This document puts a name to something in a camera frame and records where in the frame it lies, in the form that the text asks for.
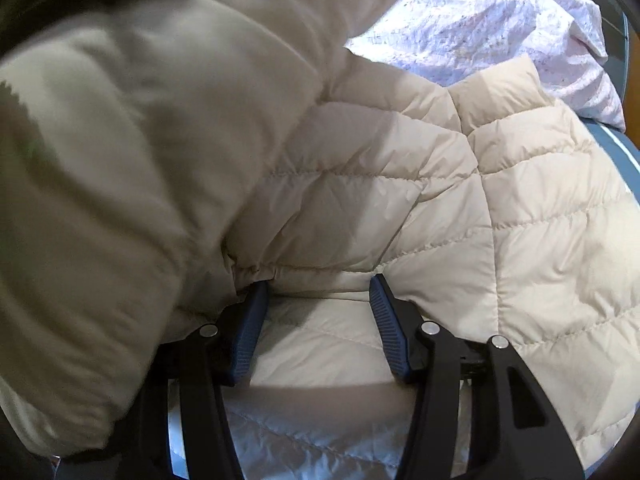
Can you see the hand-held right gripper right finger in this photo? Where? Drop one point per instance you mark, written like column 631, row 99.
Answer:
column 392, row 335

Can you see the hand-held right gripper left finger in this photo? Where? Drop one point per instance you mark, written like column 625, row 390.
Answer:
column 247, row 340

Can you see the cream quilted down jacket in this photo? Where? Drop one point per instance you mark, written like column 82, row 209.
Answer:
column 350, row 185

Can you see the blue white striped bed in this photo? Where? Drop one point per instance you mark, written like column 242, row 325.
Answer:
column 617, row 155

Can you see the lilac floral pillow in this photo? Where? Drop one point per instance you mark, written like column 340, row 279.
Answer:
column 490, row 25

